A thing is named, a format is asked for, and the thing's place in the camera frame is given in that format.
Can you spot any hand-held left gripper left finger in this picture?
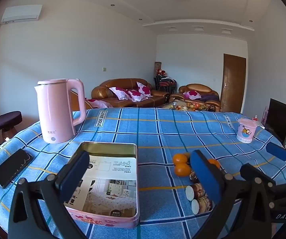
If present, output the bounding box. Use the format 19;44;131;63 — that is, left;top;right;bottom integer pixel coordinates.
7;150;91;239

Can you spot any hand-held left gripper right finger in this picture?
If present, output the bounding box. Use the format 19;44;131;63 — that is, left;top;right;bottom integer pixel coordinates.
190;150;277;239

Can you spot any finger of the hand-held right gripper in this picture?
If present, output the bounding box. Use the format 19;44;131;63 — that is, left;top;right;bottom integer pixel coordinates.
266;142;286;177
240;163;286;195

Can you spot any orange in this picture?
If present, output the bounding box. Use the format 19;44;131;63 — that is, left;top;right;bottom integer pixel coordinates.
174;164;192;178
207;159;221;170
172;154;189;166

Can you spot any cut taro root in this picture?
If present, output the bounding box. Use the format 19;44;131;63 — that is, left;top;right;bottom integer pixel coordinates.
191;197;214;215
185;183;206;201

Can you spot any pink metal tin box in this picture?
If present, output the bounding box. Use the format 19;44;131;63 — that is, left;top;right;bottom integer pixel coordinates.
63;141;140;229

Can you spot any black television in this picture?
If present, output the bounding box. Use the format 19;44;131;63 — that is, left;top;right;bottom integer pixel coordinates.
265;98;286;145

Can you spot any printed paper leaflet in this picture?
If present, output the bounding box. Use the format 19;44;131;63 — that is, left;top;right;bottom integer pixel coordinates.
64;154;137;216

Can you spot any pink cartoon cup with lid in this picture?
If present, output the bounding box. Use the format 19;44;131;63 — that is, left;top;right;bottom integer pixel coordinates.
236;118;258;143

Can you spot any pink bag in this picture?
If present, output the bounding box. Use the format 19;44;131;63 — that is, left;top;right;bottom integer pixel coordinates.
262;106;269;126

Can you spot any black smartphone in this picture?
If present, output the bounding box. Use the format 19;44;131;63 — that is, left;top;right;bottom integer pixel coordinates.
0;149;33;189

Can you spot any pink electric kettle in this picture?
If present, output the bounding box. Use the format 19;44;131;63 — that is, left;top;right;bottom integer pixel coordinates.
34;79;86;144

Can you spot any brown leather chair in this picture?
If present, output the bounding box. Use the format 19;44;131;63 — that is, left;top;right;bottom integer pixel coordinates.
68;90;93;111

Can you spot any pink floral cloth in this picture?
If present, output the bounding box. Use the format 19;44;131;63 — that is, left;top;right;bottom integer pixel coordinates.
85;99;113;109

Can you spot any blue plaid tablecloth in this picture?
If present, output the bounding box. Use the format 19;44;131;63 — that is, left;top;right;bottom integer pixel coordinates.
0;108;286;239

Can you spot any cluttered coffee table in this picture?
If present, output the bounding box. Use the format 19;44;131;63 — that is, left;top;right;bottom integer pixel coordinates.
161;100;208;112

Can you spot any purple blanket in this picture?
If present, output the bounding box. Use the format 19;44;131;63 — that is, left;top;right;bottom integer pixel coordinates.
200;93;219;102

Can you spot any brown wooden door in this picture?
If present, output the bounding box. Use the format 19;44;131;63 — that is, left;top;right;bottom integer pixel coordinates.
220;53;247;114

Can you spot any white and red floral cushion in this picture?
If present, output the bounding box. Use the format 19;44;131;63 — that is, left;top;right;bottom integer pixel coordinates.
136;82;152;97
183;90;201;100
109;87;133;101
127;90;146;102

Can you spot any stool with purple cover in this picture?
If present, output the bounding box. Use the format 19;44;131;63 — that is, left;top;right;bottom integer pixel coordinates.
0;111;23;141

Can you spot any brown leather armchair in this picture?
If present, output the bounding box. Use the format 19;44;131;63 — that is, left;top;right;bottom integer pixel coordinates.
169;84;221;112

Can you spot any long brown leather sofa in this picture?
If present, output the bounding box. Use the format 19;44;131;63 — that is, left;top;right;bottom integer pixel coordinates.
91;78;171;108

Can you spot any stack of dark chairs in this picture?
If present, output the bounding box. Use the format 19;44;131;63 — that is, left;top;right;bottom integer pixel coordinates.
154;75;177;94

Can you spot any white air conditioner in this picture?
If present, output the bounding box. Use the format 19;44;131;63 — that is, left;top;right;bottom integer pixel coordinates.
1;4;43;23

